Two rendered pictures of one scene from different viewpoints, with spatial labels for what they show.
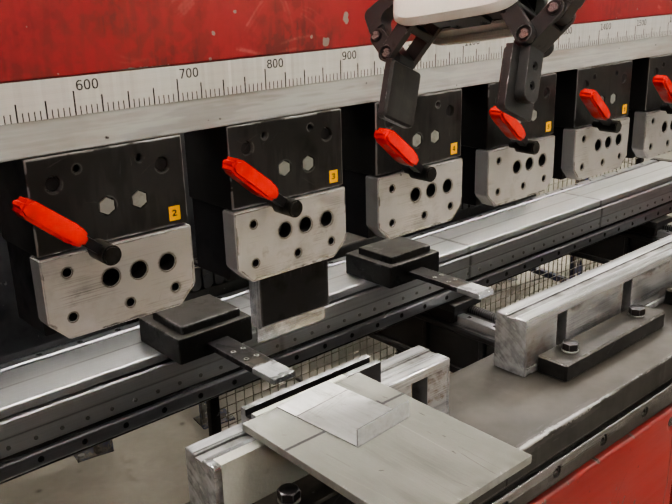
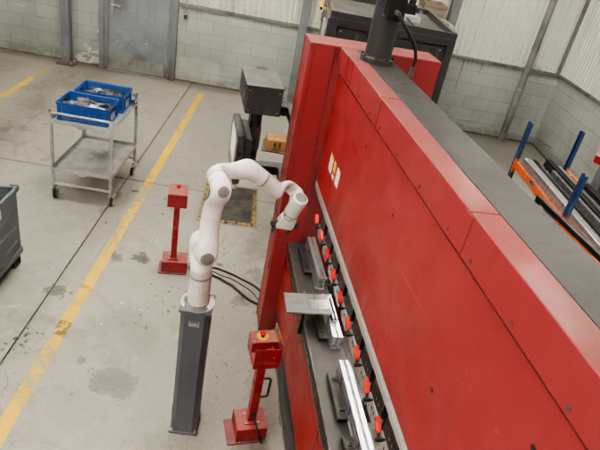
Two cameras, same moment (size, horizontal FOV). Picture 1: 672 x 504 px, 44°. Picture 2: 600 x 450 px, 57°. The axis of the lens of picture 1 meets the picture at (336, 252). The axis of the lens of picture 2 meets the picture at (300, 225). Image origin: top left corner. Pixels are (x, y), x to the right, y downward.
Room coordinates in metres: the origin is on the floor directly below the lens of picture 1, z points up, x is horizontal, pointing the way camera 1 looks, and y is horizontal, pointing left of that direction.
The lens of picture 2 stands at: (1.87, -2.40, 2.98)
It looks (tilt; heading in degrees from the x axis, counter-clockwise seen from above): 30 degrees down; 118
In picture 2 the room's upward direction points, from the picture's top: 12 degrees clockwise
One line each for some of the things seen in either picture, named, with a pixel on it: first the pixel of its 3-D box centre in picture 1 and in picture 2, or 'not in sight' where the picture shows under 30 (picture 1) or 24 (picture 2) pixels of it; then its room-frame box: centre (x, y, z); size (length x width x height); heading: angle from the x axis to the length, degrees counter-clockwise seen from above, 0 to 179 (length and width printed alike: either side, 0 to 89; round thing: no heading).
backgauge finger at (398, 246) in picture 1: (424, 269); not in sight; (1.28, -0.15, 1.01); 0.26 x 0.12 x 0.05; 41
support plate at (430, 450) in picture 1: (380, 442); (306, 304); (0.78, -0.04, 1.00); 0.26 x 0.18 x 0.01; 41
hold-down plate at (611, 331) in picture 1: (604, 340); (337, 396); (1.24, -0.44, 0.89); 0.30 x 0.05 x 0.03; 131
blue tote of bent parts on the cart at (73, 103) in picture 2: not in sight; (87, 109); (-2.48, 1.00, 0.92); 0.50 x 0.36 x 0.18; 33
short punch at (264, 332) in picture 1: (290, 293); not in sight; (0.89, 0.05, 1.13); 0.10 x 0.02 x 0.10; 131
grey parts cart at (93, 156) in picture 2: not in sight; (95, 145); (-2.56, 1.15, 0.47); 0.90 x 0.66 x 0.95; 123
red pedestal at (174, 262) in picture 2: not in sight; (175, 229); (-0.93, 0.66, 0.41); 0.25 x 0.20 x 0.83; 41
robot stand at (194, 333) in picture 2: not in sight; (190, 367); (0.33, -0.50, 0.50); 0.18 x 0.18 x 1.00; 33
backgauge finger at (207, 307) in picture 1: (225, 340); not in sight; (1.02, 0.15, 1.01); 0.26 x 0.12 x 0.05; 41
